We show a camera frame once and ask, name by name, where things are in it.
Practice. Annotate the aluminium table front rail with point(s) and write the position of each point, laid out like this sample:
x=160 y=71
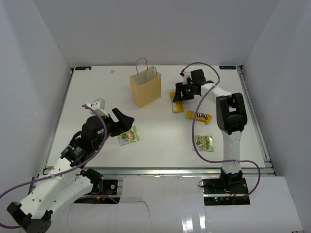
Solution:
x=172 y=171

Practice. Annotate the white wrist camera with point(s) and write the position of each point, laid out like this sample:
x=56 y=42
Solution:
x=98 y=106
x=186 y=75

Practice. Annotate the right green Himalaya sachet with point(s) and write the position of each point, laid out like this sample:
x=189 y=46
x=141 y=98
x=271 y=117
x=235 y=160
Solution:
x=203 y=143

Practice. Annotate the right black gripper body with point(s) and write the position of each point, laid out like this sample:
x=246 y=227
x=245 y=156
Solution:
x=190 y=91

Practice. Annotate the brown paper bag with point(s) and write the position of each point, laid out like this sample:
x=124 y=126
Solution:
x=145 y=85

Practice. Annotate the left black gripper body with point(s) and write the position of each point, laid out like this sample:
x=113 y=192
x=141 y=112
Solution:
x=110 y=125

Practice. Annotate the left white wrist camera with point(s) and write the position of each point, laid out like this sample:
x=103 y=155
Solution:
x=98 y=106

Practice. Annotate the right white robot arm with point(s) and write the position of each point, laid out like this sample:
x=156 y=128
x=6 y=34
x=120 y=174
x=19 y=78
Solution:
x=231 y=119

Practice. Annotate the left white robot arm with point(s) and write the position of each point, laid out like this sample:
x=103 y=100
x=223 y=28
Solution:
x=67 y=180

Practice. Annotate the left green Himalaya sachet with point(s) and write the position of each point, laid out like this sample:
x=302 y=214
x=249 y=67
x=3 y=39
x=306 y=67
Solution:
x=129 y=137

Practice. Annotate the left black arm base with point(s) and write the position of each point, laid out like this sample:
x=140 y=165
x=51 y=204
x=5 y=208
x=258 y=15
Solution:
x=105 y=187

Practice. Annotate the right blue corner label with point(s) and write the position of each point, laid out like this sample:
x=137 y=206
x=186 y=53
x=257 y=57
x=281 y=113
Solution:
x=227 y=67

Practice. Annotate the blue corner label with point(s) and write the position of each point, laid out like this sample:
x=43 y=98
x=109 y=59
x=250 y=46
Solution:
x=227 y=67
x=83 y=68

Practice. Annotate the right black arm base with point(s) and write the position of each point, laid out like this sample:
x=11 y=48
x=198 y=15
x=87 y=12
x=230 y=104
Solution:
x=216 y=194

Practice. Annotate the green himalaya sachet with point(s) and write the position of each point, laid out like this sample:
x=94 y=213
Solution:
x=203 y=143
x=129 y=137

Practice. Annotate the yellow wrapped snack bar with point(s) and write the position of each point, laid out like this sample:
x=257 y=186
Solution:
x=177 y=107

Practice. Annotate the yellow M&M candy pack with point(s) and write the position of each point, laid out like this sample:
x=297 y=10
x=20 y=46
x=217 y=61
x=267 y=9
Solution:
x=201 y=117

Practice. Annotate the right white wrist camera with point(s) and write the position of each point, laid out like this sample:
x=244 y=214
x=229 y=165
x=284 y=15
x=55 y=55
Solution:
x=186 y=75

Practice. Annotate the left blue corner label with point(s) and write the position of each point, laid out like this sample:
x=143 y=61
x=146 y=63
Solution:
x=83 y=68

